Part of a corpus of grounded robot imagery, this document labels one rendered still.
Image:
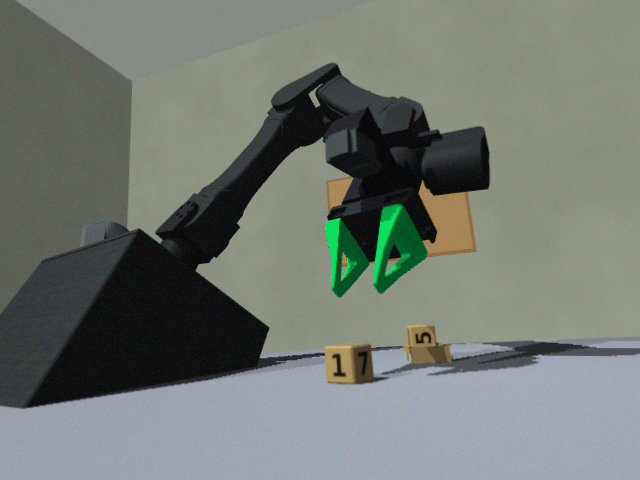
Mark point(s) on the tan wooden number cube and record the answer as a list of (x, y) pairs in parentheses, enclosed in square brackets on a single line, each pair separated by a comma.
[(349, 363), (421, 335)]

